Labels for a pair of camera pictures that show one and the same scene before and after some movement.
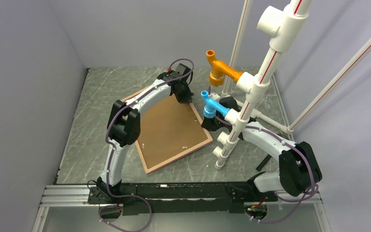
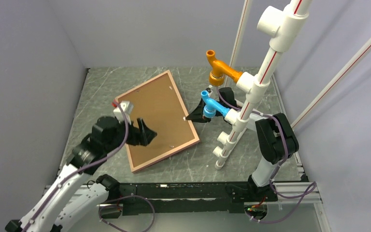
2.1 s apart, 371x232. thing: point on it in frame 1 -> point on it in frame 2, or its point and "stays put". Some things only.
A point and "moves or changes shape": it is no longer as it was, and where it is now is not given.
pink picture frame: x=169 y=129 moves or changes shape
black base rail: x=142 y=199 stays put
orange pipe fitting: x=219 y=69 stays put
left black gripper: x=187 y=98 -> x=142 y=136
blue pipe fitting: x=211 y=106 stays put
